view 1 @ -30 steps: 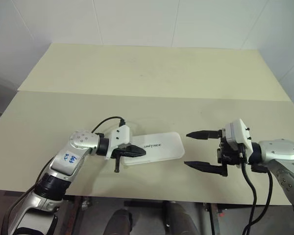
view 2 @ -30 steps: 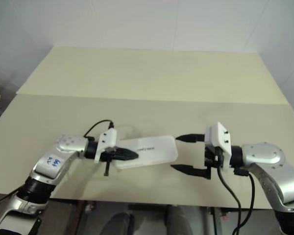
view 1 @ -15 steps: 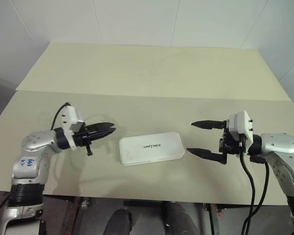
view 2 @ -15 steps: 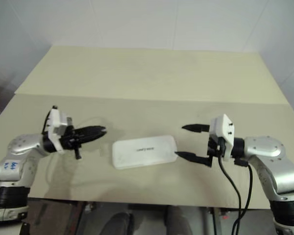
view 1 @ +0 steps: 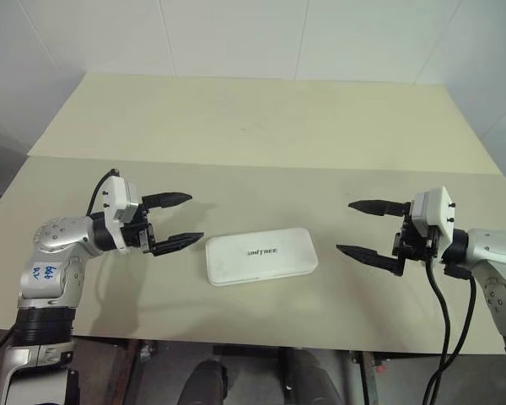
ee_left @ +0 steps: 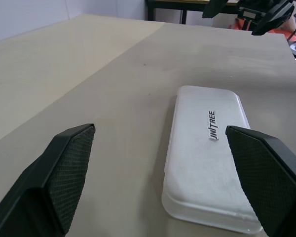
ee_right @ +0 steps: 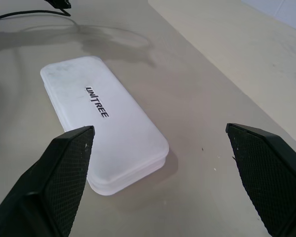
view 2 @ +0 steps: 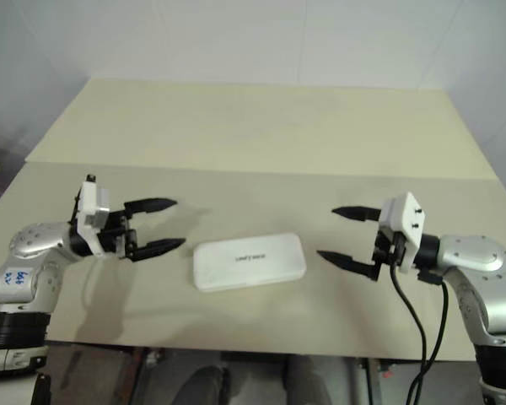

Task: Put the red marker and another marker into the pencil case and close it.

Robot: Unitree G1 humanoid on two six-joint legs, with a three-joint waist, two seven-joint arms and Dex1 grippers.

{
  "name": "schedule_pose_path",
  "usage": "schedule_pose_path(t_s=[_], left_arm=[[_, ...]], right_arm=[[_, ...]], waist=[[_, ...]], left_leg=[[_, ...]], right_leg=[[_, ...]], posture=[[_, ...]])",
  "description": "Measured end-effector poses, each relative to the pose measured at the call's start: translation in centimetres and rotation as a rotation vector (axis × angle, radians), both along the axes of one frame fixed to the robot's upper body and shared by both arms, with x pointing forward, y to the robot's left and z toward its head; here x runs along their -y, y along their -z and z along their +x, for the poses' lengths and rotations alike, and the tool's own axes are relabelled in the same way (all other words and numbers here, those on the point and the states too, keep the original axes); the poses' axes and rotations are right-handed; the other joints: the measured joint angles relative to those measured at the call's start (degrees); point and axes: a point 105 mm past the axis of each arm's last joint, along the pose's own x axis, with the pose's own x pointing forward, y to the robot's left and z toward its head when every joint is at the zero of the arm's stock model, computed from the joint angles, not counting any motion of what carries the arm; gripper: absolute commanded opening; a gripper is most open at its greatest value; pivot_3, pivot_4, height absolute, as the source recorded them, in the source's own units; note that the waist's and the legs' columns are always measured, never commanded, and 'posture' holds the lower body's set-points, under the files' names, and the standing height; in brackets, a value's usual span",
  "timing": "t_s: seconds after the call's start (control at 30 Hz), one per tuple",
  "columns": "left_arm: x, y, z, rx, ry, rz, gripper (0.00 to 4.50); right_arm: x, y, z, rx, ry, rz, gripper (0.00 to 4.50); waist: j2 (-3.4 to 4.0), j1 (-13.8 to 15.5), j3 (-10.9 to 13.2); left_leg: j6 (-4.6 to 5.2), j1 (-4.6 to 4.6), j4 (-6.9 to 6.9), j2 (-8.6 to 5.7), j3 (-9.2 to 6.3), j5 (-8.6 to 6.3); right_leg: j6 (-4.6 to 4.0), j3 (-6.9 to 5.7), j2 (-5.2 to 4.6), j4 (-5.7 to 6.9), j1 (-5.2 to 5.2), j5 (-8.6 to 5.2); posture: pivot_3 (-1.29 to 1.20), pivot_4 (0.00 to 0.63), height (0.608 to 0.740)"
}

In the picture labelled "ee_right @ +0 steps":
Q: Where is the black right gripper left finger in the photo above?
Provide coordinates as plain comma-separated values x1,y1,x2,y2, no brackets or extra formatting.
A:
0,125,96,237

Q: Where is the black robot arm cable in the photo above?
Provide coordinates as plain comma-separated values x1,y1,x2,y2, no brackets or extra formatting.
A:
0,7,72,21

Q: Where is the white plastic Unitree pencil case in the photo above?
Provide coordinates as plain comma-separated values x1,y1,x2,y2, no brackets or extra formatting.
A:
39,55,170,196

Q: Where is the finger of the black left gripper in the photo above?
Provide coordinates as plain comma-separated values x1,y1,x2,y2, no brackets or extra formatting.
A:
46,0,72,9

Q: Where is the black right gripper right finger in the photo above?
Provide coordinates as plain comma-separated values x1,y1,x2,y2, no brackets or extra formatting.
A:
225,123,296,237

